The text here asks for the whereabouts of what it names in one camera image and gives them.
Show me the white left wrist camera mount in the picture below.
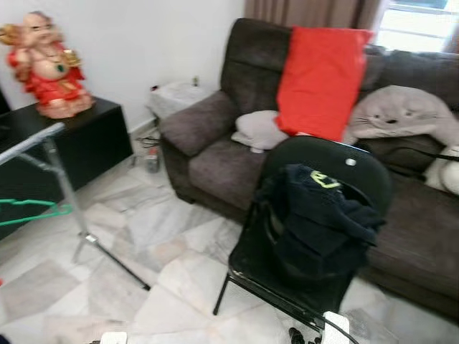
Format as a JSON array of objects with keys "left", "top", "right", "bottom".
[{"left": 99, "top": 331, "right": 128, "bottom": 344}]

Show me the black folding chair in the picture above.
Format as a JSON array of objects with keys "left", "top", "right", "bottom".
[{"left": 213, "top": 135, "right": 394, "bottom": 334}]

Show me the white covered side table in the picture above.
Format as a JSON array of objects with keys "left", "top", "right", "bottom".
[{"left": 147, "top": 79, "right": 216, "bottom": 119}]

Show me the brown curtain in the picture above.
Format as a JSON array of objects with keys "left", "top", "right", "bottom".
[{"left": 244, "top": 0, "right": 384, "bottom": 29}]

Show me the grey seal plush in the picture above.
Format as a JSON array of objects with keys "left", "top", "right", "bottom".
[{"left": 346, "top": 85, "right": 459, "bottom": 148}]

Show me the dark grey fabric sofa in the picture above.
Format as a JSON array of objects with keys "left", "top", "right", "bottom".
[{"left": 159, "top": 18, "right": 459, "bottom": 320}]

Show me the silver metal clothes rack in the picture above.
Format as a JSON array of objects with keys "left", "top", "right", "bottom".
[{"left": 0, "top": 122, "right": 151, "bottom": 291}]

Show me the bright window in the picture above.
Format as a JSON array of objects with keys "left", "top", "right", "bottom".
[{"left": 374, "top": 0, "right": 459, "bottom": 52}]

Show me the white plush toy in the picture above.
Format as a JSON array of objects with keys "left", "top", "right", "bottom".
[{"left": 423, "top": 147, "right": 459, "bottom": 196}]

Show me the small light grey pillow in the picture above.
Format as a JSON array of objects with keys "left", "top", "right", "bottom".
[{"left": 231, "top": 110, "right": 289, "bottom": 153}]

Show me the red cloth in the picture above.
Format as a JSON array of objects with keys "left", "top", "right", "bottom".
[{"left": 275, "top": 27, "right": 374, "bottom": 143}]

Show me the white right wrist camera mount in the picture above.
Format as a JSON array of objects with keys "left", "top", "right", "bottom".
[{"left": 321, "top": 310, "right": 350, "bottom": 344}]

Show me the green plastic hanger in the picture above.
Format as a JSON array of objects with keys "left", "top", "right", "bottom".
[{"left": 0, "top": 199, "right": 75, "bottom": 223}]

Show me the small grey floor canister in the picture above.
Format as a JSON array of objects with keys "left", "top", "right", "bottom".
[{"left": 143, "top": 147, "right": 162, "bottom": 174}]

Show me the black side cabinet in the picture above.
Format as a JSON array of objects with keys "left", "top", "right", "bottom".
[{"left": 0, "top": 97, "right": 135, "bottom": 241}]

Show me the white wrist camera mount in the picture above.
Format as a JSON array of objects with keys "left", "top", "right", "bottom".
[
  {"left": 321, "top": 310, "right": 350, "bottom": 344},
  {"left": 99, "top": 331, "right": 128, "bottom": 344}
]

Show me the red gold Buddha statue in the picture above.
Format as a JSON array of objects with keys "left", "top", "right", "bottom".
[{"left": 0, "top": 11, "right": 94, "bottom": 119}]

